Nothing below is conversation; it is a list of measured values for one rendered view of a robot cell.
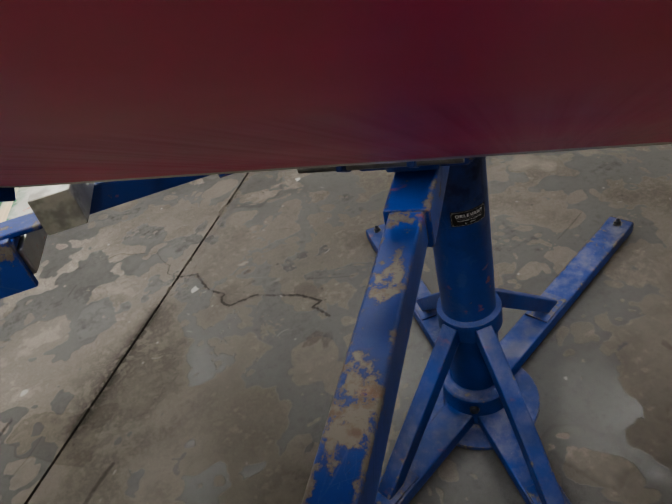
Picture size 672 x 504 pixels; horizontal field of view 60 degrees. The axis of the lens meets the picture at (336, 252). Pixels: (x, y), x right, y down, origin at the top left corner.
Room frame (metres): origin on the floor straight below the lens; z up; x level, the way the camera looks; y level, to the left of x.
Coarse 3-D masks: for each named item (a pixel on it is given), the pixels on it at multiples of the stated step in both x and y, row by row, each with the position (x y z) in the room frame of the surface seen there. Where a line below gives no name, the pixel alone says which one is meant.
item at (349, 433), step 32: (416, 192) 0.62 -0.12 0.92; (416, 224) 0.56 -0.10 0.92; (384, 256) 0.51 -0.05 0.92; (416, 256) 0.51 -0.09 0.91; (384, 288) 0.46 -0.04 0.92; (416, 288) 0.49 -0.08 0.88; (384, 320) 0.42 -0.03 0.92; (352, 352) 0.39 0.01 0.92; (384, 352) 0.37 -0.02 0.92; (352, 384) 0.35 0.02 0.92; (384, 384) 0.34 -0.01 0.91; (352, 416) 0.31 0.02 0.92; (384, 416) 0.32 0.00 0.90; (320, 448) 0.29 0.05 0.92; (352, 448) 0.28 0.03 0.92; (384, 448) 0.30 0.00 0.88; (320, 480) 0.26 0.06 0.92; (352, 480) 0.26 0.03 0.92
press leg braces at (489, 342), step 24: (432, 312) 1.29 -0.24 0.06; (528, 312) 1.19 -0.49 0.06; (552, 312) 1.16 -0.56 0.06; (456, 336) 0.92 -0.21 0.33; (480, 336) 0.89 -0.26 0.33; (432, 360) 0.91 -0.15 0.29; (504, 360) 0.85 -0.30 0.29; (432, 384) 0.87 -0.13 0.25; (504, 384) 0.81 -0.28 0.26; (432, 408) 0.85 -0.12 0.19; (504, 408) 0.79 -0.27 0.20; (408, 432) 0.82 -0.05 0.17; (528, 432) 0.73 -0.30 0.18; (408, 456) 0.79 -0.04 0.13; (528, 456) 0.70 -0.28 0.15; (384, 480) 0.77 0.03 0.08; (408, 480) 0.77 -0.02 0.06; (552, 480) 0.65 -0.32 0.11
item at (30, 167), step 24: (0, 168) 0.25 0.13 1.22; (24, 168) 0.26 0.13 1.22; (48, 168) 0.26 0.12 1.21; (72, 168) 0.27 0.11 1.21; (96, 168) 0.28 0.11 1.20; (120, 168) 0.29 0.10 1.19; (144, 168) 0.30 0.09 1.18; (168, 168) 0.31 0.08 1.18; (192, 168) 0.32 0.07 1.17; (216, 168) 0.33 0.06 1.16; (240, 168) 0.35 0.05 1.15; (264, 168) 0.36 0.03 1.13
